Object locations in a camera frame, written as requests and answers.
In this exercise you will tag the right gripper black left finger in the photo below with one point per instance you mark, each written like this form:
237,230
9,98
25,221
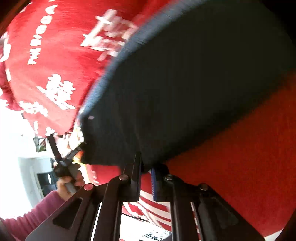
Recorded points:
93,212

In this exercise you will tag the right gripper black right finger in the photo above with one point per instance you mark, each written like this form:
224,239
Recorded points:
198,212

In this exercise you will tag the black pants with grey trim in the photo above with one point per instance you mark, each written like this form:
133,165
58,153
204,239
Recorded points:
189,72

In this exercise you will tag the pink sleeved left forearm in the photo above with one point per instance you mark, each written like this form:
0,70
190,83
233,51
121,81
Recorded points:
22,226

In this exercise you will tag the person left hand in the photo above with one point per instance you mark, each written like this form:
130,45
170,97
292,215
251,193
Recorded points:
62,182

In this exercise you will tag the white cabinet with dark opening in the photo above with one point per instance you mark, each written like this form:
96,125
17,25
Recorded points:
38,178

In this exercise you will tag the red white striped cloth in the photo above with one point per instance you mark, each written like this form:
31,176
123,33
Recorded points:
145,219

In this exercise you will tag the red sofa cover white characters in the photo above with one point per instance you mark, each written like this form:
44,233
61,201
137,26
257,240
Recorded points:
55,52

